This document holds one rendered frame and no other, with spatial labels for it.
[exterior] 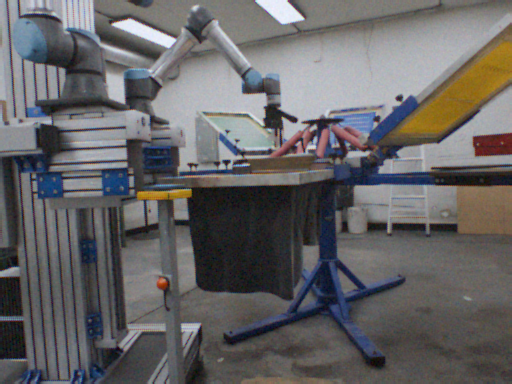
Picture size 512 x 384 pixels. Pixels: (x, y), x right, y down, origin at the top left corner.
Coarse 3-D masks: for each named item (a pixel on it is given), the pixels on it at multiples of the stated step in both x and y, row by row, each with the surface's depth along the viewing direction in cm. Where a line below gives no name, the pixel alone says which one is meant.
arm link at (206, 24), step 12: (192, 12) 178; (204, 12) 177; (192, 24) 180; (204, 24) 176; (216, 24) 178; (216, 36) 177; (216, 48) 181; (228, 48) 178; (228, 60) 180; (240, 60) 178; (240, 72) 180; (252, 72) 177; (252, 84) 177
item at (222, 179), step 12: (156, 180) 154; (168, 180) 151; (180, 180) 149; (192, 180) 147; (204, 180) 145; (216, 180) 142; (228, 180) 140; (240, 180) 138; (252, 180) 136; (264, 180) 135; (276, 180) 133; (288, 180) 131; (300, 180) 130; (312, 180) 143
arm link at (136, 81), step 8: (128, 72) 174; (136, 72) 174; (144, 72) 176; (128, 80) 174; (136, 80) 174; (144, 80) 176; (128, 88) 175; (136, 88) 174; (144, 88) 176; (152, 88) 185
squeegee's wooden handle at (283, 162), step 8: (248, 160) 202; (256, 160) 200; (264, 160) 198; (272, 160) 196; (280, 160) 195; (288, 160) 193; (296, 160) 191; (304, 160) 190; (312, 160) 188; (256, 168) 200; (264, 168) 199; (272, 168) 197; (280, 168) 195; (288, 168) 193; (296, 168) 192; (304, 168) 190
